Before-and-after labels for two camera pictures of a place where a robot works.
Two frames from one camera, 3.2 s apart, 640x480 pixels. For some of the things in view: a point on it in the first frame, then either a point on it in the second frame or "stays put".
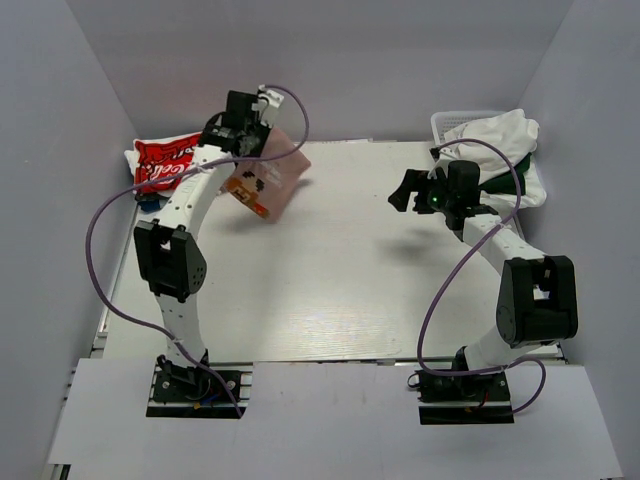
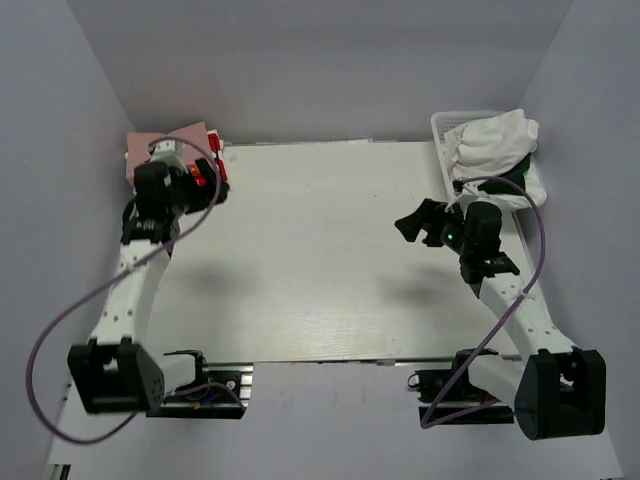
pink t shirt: x=266 y=185 → x=193 y=141
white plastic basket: x=442 y=121 stays put
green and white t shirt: x=501 y=192 stays put
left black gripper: x=264 y=129 → x=202 y=193
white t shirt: x=512 y=133 stays put
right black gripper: x=417 y=181 → x=430 y=216
